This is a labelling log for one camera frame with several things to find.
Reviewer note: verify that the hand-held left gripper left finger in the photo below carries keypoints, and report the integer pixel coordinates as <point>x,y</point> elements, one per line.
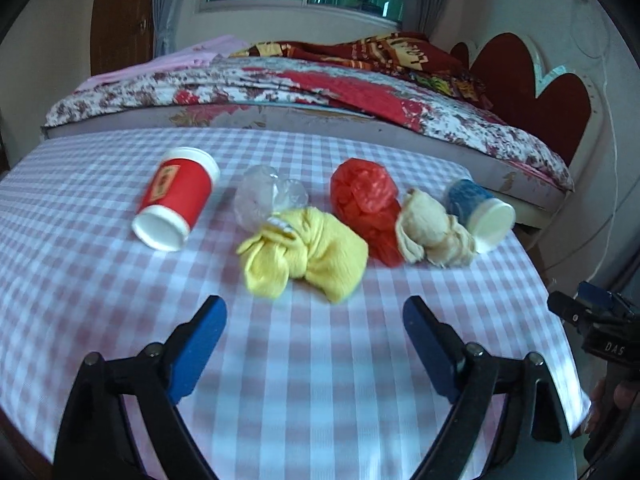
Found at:
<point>200,345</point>

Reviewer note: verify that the beige cloth wad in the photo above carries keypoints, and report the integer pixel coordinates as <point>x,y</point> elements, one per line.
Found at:
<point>425,225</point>

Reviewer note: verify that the yellow cloth wad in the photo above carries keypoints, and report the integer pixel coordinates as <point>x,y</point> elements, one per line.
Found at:
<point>325,255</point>

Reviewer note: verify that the red printed blanket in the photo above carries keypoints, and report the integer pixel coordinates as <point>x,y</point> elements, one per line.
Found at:
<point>400,55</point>

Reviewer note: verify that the clear plastic bag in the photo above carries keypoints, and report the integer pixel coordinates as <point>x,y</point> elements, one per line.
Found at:
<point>260,197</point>

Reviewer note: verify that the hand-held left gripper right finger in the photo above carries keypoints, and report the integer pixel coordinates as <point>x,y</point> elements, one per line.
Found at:
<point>430,350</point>

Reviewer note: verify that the bed with floral sheet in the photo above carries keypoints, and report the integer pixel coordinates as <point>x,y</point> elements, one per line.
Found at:
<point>300,80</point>

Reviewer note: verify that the red paper cup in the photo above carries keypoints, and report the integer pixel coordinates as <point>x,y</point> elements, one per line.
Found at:
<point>175,195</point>

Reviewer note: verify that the brown wooden door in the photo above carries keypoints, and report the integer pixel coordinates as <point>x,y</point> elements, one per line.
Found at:
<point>120,10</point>

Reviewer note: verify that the checkered cloth table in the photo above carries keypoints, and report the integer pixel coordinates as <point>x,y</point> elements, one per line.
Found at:
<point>310,385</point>

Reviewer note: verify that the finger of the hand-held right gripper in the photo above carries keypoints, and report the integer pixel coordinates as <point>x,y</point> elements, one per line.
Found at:
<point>595,294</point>
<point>567,307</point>

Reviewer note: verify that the red plastic bag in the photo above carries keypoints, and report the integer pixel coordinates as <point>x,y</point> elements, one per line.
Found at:
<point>362,195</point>

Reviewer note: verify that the pink bed sheet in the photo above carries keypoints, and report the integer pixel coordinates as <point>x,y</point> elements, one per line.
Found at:
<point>200,52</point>

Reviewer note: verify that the grey floral mattress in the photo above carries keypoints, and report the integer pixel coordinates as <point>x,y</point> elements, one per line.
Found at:
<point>310,119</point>

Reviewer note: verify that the person's right hand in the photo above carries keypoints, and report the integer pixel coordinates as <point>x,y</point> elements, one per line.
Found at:
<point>625,400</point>

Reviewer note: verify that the white red bed frame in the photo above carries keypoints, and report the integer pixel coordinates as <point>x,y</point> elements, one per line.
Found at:
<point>560,95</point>

